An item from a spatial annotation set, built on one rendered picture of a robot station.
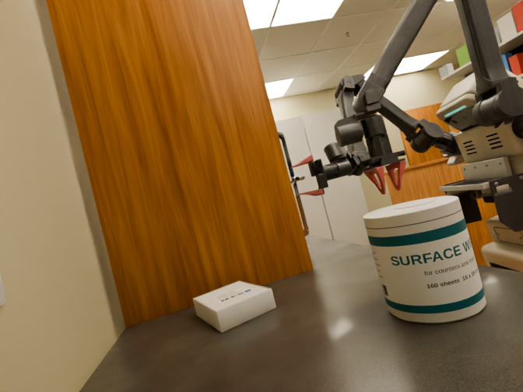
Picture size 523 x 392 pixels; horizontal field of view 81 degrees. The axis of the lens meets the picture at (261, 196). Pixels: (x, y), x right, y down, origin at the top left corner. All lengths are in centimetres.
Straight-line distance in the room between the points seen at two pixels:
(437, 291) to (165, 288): 60
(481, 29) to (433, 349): 84
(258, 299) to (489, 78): 80
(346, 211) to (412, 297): 398
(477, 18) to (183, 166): 85
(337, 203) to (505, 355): 403
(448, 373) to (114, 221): 71
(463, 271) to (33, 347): 59
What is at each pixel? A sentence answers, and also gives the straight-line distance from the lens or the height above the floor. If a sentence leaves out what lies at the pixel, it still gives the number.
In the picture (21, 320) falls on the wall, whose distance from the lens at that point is 56.
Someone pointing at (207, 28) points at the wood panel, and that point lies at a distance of 95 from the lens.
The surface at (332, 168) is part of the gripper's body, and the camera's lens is 109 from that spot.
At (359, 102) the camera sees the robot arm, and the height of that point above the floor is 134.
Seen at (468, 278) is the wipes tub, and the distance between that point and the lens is 48.
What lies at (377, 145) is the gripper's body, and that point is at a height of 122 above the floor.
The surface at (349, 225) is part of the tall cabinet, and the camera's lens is 445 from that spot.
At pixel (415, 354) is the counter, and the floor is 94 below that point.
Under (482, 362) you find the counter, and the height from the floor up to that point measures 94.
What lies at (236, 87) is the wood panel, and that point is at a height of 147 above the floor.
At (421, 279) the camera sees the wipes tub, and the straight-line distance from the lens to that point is 46.
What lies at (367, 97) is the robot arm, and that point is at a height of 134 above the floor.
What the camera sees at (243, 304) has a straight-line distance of 61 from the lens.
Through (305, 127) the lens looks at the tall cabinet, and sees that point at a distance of 439.
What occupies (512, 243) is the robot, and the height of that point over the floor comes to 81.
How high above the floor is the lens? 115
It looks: 1 degrees up
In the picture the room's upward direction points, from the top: 14 degrees counter-clockwise
